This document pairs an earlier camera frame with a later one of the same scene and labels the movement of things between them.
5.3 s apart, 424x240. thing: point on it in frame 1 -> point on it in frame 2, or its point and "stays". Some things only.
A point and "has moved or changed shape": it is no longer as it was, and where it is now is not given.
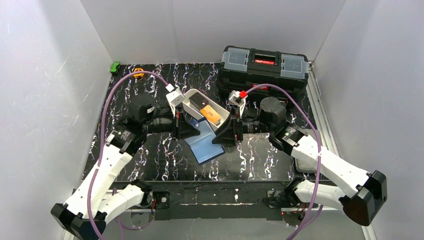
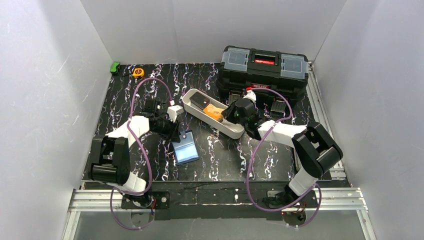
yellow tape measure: x=137 y=75 stays
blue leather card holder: x=201 y=146 -> x=186 y=151
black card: x=198 y=100 stays
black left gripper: x=178 y=124 -> x=175 y=131
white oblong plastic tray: x=222 y=112 has moved or changed shape
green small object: x=114 y=67 stays
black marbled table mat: x=172 y=121 stays
